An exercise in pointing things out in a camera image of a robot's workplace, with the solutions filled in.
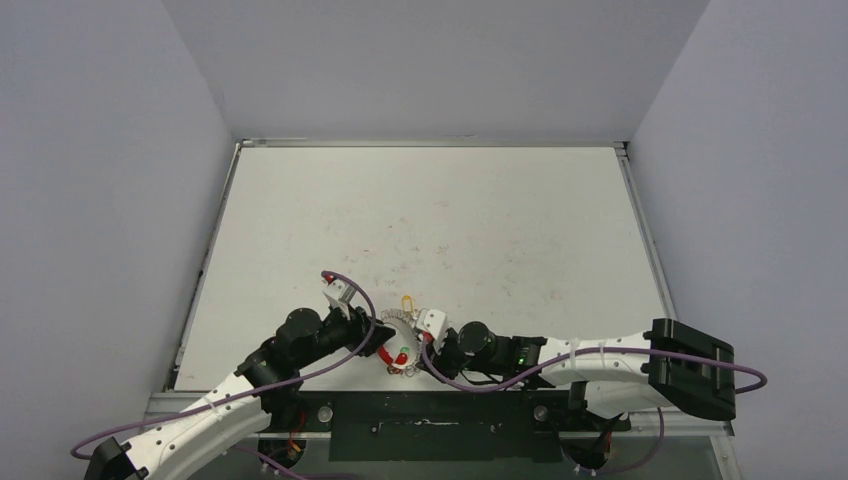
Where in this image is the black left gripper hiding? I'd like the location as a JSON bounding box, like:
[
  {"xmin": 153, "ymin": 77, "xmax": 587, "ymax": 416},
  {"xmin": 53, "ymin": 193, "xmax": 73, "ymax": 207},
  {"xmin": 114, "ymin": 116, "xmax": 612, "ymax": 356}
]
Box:
[{"xmin": 296, "ymin": 299, "xmax": 395, "ymax": 369}]

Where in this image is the steel key organizer ring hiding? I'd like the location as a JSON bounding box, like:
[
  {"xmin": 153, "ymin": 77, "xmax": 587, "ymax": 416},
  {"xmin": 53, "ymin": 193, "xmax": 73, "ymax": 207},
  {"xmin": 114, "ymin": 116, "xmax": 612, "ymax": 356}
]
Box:
[{"xmin": 376, "ymin": 307, "xmax": 429, "ymax": 379}]

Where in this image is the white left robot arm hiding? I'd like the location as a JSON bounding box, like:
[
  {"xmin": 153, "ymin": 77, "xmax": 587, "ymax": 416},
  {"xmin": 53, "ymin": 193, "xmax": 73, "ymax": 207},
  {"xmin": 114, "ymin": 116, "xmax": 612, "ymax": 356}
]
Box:
[{"xmin": 85, "ymin": 307, "xmax": 396, "ymax": 479}]

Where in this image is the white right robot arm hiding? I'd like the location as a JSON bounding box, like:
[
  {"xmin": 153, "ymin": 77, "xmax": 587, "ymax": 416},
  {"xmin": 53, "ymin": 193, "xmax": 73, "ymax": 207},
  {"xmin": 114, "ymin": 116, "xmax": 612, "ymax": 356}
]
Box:
[{"xmin": 420, "ymin": 318, "xmax": 737, "ymax": 429}]

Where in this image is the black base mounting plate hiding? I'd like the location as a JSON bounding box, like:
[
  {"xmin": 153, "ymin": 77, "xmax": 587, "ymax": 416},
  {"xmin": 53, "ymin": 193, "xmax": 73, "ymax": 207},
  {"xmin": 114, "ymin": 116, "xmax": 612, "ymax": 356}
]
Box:
[{"xmin": 258, "ymin": 390, "xmax": 631, "ymax": 467}]

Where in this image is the yellow key tag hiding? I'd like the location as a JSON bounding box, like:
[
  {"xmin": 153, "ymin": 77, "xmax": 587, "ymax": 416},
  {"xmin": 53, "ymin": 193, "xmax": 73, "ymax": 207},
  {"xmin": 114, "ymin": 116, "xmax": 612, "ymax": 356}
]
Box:
[{"xmin": 401, "ymin": 295, "xmax": 416, "ymax": 316}]

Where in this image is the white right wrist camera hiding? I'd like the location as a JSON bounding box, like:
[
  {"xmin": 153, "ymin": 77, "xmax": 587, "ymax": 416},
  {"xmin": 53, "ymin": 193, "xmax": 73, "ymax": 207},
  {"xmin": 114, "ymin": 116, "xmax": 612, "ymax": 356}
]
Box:
[{"xmin": 414, "ymin": 308, "xmax": 448, "ymax": 343}]

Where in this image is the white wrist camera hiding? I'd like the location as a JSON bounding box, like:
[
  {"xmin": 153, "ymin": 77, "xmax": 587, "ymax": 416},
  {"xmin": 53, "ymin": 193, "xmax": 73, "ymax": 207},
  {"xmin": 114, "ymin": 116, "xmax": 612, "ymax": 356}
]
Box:
[
  {"xmin": 414, "ymin": 308, "xmax": 448, "ymax": 343},
  {"xmin": 323, "ymin": 278, "xmax": 357, "ymax": 319}
]

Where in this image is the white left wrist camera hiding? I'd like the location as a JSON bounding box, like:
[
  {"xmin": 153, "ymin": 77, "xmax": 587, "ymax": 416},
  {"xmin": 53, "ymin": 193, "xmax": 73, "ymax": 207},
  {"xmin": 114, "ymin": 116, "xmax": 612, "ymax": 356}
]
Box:
[{"xmin": 323, "ymin": 278, "xmax": 357, "ymax": 319}]

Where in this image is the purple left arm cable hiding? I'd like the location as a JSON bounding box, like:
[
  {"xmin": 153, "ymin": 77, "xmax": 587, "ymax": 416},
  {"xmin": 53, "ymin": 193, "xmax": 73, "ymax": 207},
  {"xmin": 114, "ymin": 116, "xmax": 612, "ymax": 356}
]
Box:
[{"xmin": 70, "ymin": 270, "xmax": 379, "ymax": 462}]

